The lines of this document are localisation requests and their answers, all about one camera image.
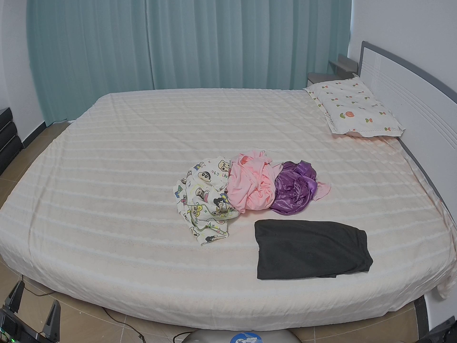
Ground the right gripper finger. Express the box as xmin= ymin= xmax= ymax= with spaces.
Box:
xmin=427 ymin=317 xmax=457 ymax=343

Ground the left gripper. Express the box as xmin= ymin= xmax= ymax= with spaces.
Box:
xmin=0 ymin=281 xmax=61 ymax=343

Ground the black T-shirt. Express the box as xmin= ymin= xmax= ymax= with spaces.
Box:
xmin=254 ymin=219 xmax=374 ymax=281

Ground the bed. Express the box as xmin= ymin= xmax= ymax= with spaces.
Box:
xmin=0 ymin=41 xmax=457 ymax=332

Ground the black chest of drawers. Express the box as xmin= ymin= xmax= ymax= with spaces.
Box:
xmin=0 ymin=107 xmax=24 ymax=175

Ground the white printed pyjama top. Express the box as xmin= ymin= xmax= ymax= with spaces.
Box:
xmin=173 ymin=156 xmax=240 ymax=247

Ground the purple garment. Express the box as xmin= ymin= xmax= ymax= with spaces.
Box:
xmin=269 ymin=160 xmax=319 ymax=216

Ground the white printed pillow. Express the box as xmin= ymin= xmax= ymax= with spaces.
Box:
xmin=303 ymin=74 xmax=406 ymax=138

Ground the pink garment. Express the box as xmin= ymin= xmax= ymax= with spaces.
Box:
xmin=227 ymin=150 xmax=332 ymax=214

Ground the blue-green curtain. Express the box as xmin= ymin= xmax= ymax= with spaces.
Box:
xmin=144 ymin=0 xmax=353 ymax=91
xmin=27 ymin=0 xmax=155 ymax=123

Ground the grey bedside table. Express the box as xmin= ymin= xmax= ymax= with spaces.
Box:
xmin=307 ymin=54 xmax=359 ymax=85

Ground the black cable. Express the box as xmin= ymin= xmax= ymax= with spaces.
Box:
xmin=102 ymin=307 xmax=148 ymax=343

